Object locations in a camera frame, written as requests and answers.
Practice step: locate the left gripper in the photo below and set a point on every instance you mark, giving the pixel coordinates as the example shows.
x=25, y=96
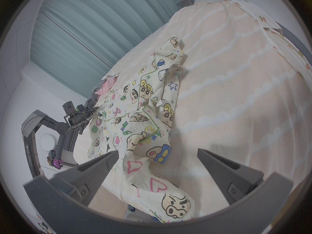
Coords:
x=82, y=118

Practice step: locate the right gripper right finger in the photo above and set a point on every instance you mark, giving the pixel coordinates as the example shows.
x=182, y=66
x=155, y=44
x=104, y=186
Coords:
x=234, y=181

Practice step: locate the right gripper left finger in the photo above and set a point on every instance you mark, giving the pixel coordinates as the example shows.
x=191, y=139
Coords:
x=85, y=179

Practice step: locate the white printed pyjama top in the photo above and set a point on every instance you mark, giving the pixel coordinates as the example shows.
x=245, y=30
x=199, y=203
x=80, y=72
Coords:
x=136, y=99

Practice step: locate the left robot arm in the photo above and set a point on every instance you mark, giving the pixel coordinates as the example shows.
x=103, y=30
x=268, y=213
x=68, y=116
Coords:
x=31, y=123

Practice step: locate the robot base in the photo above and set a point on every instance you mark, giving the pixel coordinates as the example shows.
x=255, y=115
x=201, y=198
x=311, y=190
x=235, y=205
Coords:
x=139, y=217

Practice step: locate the pile of clothes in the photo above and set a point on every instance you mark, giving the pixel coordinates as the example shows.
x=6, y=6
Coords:
x=107, y=84

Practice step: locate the bed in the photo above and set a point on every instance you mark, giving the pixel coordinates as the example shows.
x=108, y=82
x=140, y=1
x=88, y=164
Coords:
x=243, y=106

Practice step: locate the round white ceiling lamp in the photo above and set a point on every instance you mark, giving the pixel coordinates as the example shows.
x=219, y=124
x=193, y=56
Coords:
x=42, y=136

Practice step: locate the blue-green curtain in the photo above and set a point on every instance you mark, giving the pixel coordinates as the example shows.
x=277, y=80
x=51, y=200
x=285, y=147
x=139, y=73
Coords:
x=65, y=62
x=109, y=16

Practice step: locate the white printed pillow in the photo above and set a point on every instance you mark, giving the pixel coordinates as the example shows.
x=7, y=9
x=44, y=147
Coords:
x=285, y=45

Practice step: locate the grey bedside table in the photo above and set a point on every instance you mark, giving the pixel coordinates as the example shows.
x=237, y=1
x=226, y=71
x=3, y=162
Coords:
x=186, y=0

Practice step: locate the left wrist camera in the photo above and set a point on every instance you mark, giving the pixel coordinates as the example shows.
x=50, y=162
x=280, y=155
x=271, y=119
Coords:
x=82, y=108

